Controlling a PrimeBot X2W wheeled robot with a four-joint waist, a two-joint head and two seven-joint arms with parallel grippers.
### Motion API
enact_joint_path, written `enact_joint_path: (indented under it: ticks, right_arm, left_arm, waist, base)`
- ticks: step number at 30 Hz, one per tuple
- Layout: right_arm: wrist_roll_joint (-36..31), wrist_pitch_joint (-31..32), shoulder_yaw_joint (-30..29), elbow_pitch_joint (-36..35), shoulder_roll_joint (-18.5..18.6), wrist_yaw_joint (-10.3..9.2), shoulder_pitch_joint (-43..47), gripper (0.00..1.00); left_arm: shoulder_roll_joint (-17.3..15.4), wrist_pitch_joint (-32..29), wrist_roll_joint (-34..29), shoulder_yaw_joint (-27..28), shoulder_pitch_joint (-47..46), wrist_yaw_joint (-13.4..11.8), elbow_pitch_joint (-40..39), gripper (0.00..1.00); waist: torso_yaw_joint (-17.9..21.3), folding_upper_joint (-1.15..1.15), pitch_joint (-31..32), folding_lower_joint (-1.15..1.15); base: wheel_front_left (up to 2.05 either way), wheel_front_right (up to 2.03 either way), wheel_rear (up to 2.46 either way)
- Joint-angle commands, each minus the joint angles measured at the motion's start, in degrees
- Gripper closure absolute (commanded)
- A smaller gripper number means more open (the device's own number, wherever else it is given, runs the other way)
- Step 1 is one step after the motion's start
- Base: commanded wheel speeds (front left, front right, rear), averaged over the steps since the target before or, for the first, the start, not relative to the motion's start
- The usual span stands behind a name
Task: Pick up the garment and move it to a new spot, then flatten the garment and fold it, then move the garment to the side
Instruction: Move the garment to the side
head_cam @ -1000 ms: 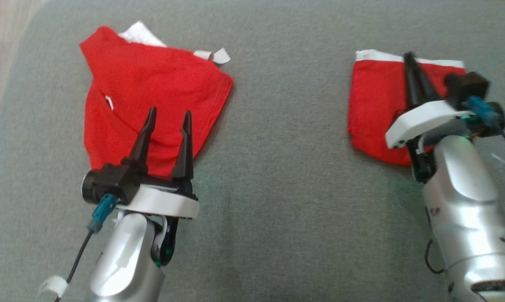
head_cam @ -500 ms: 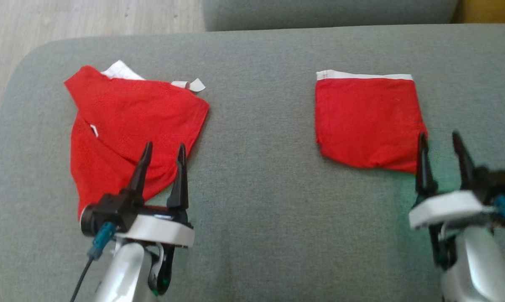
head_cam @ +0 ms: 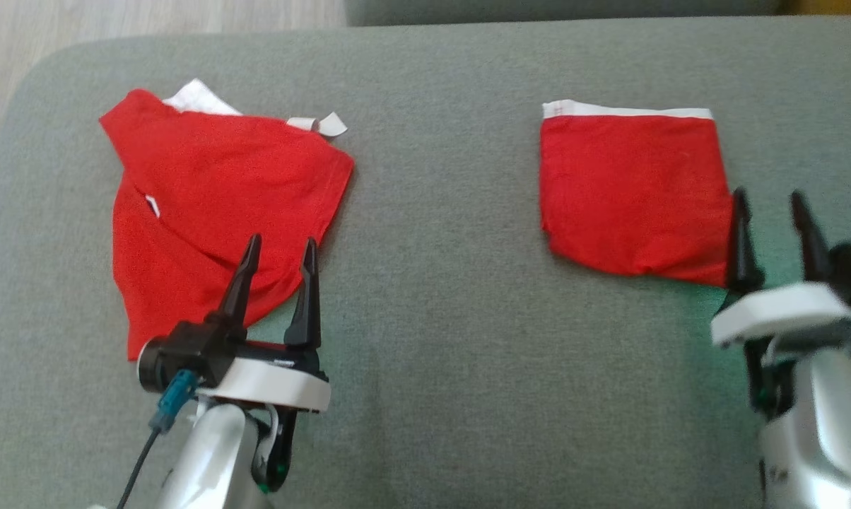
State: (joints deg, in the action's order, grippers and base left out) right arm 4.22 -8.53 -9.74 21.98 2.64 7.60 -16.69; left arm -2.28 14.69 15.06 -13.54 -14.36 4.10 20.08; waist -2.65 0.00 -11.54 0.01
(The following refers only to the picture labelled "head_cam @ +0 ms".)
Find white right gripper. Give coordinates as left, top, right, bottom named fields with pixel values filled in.
left=710, top=188, right=851, bottom=347

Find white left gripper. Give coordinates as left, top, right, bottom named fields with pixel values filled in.
left=198, top=234, right=331, bottom=414

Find red basketball jersey white sleeves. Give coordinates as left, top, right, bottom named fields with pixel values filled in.
left=99, top=78, right=356, bottom=361

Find red shorts white trim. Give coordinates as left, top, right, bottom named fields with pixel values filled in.
left=539, top=99, right=736, bottom=288

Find grey sofa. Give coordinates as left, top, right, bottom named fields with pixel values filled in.
left=0, top=16, right=851, bottom=509

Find yellow object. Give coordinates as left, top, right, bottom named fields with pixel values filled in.
left=782, top=0, right=851, bottom=16

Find grey-green fabric sofa block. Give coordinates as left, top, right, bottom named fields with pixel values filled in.
left=344, top=0, right=785, bottom=28

